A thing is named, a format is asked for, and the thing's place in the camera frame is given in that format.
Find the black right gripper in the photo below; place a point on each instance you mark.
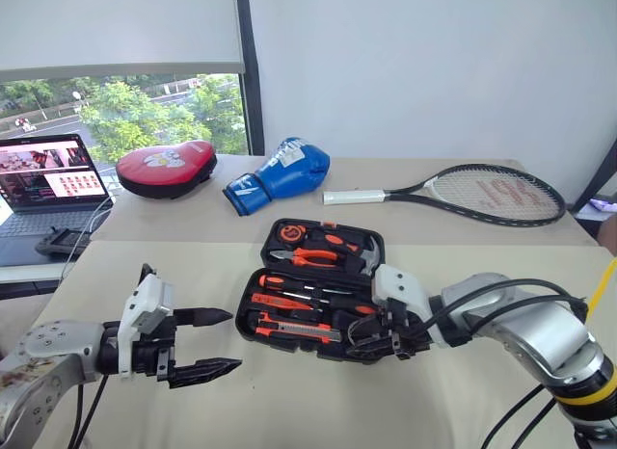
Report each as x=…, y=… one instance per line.
x=402, y=335

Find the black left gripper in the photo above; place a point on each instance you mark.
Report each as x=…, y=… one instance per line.
x=152, y=352

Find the black electrical tape roll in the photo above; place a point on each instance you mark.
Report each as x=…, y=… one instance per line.
x=353, y=333

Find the black orange screwdriver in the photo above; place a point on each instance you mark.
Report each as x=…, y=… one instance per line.
x=349, y=310
x=272, y=280

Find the orange black utility knife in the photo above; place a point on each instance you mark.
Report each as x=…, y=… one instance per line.
x=299, y=329

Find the orange test pen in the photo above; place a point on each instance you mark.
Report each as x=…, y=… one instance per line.
x=279, y=302

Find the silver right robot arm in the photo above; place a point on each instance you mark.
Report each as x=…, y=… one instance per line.
x=530, y=333

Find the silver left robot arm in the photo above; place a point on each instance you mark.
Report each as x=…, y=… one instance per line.
x=48, y=352

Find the black tool kit case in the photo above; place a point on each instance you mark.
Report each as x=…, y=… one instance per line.
x=243, y=324

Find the steel claw hammer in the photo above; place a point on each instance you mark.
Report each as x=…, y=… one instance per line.
x=368, y=256

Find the orange black tape measure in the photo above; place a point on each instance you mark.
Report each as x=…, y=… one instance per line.
x=291, y=233

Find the black tennis racket white grip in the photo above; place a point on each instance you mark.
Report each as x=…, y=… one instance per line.
x=419, y=196

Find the black handheld controller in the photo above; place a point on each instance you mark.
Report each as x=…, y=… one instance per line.
x=62, y=242

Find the red boxing focus pad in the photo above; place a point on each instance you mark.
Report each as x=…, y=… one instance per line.
x=164, y=167

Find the blue boxing glove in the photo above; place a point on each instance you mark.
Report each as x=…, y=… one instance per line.
x=289, y=172

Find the white side desk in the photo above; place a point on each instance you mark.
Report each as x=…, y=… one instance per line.
x=24, y=274

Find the open grey laptop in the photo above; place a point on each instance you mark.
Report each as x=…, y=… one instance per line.
x=48, y=179

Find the white roller window blind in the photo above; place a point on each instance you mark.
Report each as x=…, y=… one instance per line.
x=120, y=25

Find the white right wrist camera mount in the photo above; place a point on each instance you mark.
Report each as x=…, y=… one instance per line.
x=400, y=285

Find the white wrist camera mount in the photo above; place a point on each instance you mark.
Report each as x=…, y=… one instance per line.
x=144, y=299
x=400, y=285

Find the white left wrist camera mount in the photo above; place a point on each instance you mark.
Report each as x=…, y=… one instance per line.
x=144, y=299

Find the black window frame pillar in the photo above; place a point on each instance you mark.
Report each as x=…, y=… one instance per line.
x=250, y=83

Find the black metal frame stand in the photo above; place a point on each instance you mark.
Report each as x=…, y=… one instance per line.
x=600, y=174

